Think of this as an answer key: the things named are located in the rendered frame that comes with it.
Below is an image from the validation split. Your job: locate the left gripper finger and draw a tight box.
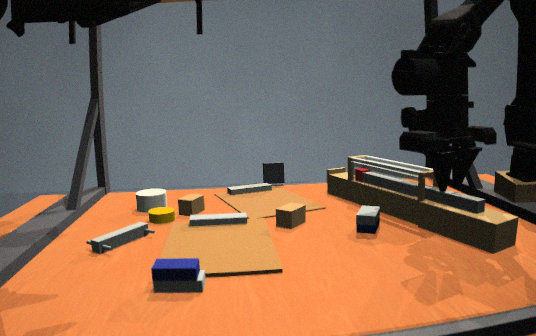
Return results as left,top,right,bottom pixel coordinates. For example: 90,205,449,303
423,151,455,192
450,145,482,189

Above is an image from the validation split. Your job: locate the small brown wooden block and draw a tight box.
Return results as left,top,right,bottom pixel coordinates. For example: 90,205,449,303
178,194,205,216
276,203,306,229

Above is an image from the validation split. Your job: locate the yellow short cylinder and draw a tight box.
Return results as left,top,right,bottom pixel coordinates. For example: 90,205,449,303
149,207,175,224

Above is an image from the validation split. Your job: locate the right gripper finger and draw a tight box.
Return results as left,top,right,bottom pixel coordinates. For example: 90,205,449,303
127,0,161,15
96,13,119,26

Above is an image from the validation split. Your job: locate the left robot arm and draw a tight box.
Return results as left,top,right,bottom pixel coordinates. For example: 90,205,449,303
392,0,536,182

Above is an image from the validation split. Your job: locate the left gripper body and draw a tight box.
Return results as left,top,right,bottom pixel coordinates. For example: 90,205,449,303
399,95,497,153

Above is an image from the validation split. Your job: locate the grey cylinder with white top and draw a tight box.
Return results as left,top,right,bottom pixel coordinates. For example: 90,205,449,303
136,189,168,213

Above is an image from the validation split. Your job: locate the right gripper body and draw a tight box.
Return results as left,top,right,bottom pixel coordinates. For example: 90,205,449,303
54,0,128,28

